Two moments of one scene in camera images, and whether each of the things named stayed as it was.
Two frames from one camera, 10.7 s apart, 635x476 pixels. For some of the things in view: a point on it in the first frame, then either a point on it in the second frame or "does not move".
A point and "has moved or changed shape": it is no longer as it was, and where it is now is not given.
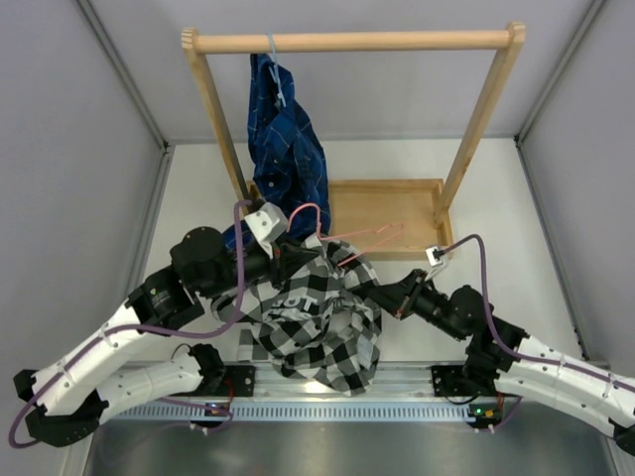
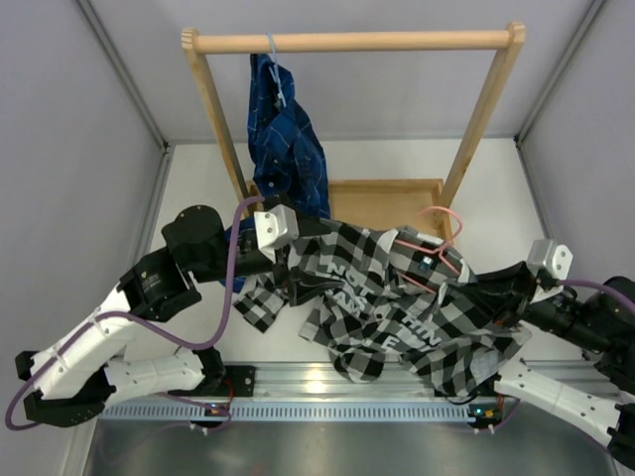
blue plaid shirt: x=290 y=170 does not move
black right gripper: x=406 y=294 to x=519 y=291
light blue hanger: x=277 y=74 does not move
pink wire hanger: x=383 y=239 to x=440 y=250
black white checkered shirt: x=304 y=320 has moved or changed shape
